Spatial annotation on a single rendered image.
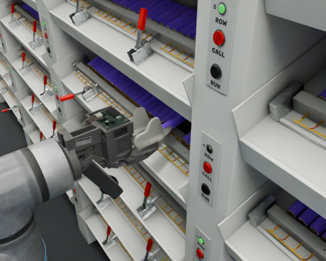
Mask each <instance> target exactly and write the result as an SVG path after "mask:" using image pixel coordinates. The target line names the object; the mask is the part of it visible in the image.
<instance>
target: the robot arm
mask: <svg viewBox="0 0 326 261"><path fill-rule="evenodd" d="M85 117H86V121H85V125H86V124H87V125H86V126H85V127H82V128H79V129H76V130H74V131H71V132H68V131H67V130H66V129H65V128H62V129H60V130H57V136H58V141H56V140H55V139H53V138H49V139H46V140H43V141H41V142H38V143H35V144H33V145H30V146H28V147H26V148H23V149H20V150H17V151H14V152H11V153H9V154H6V155H3V156H1V157H0V261H47V250H46V245H45V242H44V240H43V239H42V237H41V234H40V231H39V228H38V224H37V221H36V218H35V215H34V212H33V208H32V207H35V206H37V205H39V204H41V203H43V202H45V201H47V200H50V199H52V198H54V197H56V196H58V195H60V194H63V193H65V192H67V191H69V190H71V189H73V187H74V185H75V181H77V180H79V179H81V178H82V174H83V175H85V176H86V177H87V178H88V179H90V180H91V181H92V182H93V183H94V184H96V185H97V186H98V187H99V189H100V191H101V192H102V193H104V194H106V195H109V196H110V197H112V198H113V199H117V198H118V197H119V196H120V195H121V194H122V192H123V189H122V188H121V187H120V186H119V183H118V180H117V178H116V177H114V176H112V175H108V174H107V173H106V172H105V171H104V170H103V169H102V168H106V167H107V168H108V169H110V168H119V167H122V166H126V165H127V166H129V165H131V164H134V163H138V162H141V161H143V160H145V159H147V158H148V157H150V156H151V155H152V154H153V153H154V152H155V151H157V150H158V148H159V147H160V146H161V145H162V144H163V143H164V142H165V141H166V139H167V138H168V137H169V135H170V134H171V132H172V130H173V126H169V127H167V128H164V129H163V128H162V124H164V123H165V121H160V119H159V118H158V117H155V118H152V119H151V120H150V121H149V118H148V116H147V113H146V111H145V108H143V107H139V108H137V109H136V110H135V112H134V115H133V117H132V119H131V120H130V119H128V118H127V117H125V116H124V115H123V114H121V113H120V112H119V111H118V110H116V109H115V108H114V107H112V105H111V106H107V107H104V108H102V109H99V110H96V111H93V112H90V113H88V114H86V115H85ZM132 143H134V145H135V146H134V147H132ZM93 160H94V161H95V162H96V163H98V164H99V165H100V166H101V167H102V168H100V167H99V166H98V165H97V164H96V163H95V162H94V161H93Z"/></svg>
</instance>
